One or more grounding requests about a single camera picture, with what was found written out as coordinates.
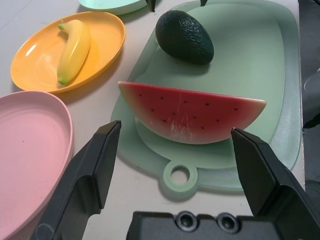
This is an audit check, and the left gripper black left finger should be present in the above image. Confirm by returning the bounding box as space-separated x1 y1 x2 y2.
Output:
29 120 123 240

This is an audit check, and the toy watermelon slice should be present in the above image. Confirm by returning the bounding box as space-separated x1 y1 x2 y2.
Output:
117 80 267 145

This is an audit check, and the mint green round plate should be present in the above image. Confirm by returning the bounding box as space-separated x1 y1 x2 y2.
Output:
77 0 151 15

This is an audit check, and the pink round plate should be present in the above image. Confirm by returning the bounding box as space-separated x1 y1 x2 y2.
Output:
0 90 75 240

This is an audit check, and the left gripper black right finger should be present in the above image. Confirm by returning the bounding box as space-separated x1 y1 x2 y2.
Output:
231 127 320 240

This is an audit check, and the yellow toy banana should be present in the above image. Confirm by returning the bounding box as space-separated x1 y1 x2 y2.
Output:
56 19 91 86

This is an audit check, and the green cutting board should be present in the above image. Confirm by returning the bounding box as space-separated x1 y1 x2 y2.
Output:
109 0 302 201

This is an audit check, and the yellow round plate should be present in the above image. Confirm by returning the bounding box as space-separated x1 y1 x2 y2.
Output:
10 10 126 95

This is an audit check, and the dark green toy avocado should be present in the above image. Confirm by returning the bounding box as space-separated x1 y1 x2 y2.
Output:
155 9 215 65

